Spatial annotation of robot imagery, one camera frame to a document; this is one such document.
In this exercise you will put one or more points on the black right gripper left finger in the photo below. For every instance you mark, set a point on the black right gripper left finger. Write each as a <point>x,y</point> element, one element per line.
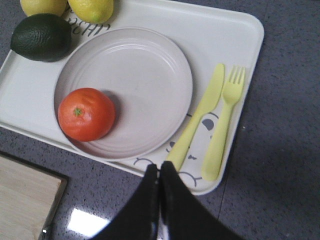
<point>139,218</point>

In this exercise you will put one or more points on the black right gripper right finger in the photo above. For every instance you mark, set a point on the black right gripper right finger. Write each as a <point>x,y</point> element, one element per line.
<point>184,216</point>

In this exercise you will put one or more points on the orange mandarin fruit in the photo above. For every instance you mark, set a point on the orange mandarin fruit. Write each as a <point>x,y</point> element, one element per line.
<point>86,114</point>

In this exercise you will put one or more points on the beige round plate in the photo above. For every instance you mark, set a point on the beige round plate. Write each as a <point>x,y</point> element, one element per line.
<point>148,78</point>

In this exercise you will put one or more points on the white rectangular tray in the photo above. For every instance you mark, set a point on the white rectangular tray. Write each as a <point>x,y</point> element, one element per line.
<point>207,36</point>

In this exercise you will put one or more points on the wooden cutting board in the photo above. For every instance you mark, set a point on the wooden cutting board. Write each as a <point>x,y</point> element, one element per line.
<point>29,198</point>

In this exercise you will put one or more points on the yellow plastic knife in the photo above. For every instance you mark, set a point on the yellow plastic knife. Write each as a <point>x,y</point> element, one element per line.
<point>206,105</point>

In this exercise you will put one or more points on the yellow plastic fork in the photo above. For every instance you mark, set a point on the yellow plastic fork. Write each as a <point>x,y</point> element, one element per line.
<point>230,95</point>

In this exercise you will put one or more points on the dark green lime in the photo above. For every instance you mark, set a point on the dark green lime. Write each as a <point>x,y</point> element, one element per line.
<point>43,37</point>

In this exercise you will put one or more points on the yellow lemon right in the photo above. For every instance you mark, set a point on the yellow lemon right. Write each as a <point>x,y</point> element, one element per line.
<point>92,11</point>

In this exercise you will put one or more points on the yellow lemon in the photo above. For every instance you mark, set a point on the yellow lemon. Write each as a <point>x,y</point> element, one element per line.
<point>92,11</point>
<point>33,7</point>

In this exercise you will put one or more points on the yellow lemon left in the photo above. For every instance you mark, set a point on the yellow lemon left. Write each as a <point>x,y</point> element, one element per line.
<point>33,7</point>

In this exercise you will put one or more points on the metal cutting board handle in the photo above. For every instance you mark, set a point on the metal cutting board handle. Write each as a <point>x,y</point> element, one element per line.
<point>46,233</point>

